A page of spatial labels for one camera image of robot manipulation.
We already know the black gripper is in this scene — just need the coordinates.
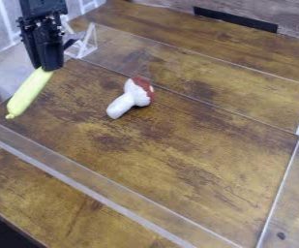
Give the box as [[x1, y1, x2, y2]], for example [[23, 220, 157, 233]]
[[17, 0, 67, 71]]

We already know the red white toy mushroom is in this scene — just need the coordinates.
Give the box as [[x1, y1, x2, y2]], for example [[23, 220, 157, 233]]
[[107, 77, 153, 119]]

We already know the black strip on table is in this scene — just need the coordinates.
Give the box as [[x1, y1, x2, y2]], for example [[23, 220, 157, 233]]
[[192, 6, 277, 33]]

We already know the clear acrylic enclosure wall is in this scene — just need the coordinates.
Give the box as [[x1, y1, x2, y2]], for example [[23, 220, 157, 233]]
[[0, 27, 299, 246]]

